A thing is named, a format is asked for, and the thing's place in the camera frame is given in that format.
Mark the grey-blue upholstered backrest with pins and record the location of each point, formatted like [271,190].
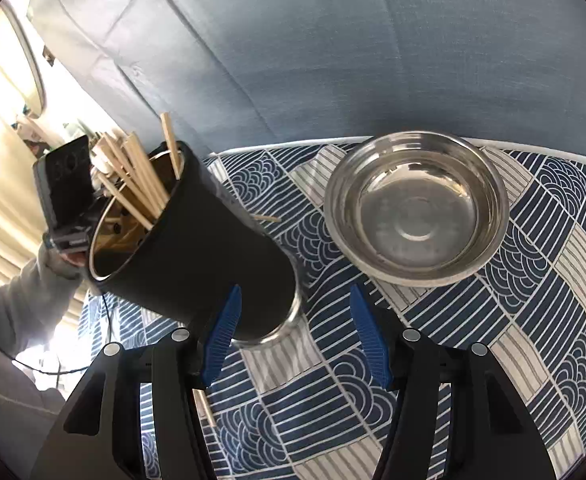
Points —
[323,60]

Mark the beige curtain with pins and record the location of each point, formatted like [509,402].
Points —
[8,200]

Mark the blue patterned tablecloth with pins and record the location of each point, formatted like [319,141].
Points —
[473,360]

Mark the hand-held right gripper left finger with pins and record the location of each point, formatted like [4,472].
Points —
[220,335]

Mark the bunch of wooden chopsticks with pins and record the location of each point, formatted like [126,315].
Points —
[143,180]

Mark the single wooden chopstick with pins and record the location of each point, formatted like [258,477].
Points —
[205,406]
[268,218]

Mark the grey cloth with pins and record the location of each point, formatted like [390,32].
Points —
[8,410]

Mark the person's left hand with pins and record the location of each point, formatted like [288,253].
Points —
[75,259]

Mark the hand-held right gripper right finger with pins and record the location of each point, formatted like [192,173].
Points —
[368,340]

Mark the person's left forearm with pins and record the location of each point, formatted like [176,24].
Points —
[23,300]

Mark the black steel tumbler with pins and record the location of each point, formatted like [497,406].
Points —
[208,250]

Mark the stainless steel bowl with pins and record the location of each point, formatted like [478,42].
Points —
[413,210]

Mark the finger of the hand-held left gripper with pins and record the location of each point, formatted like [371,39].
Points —
[107,195]
[220,335]

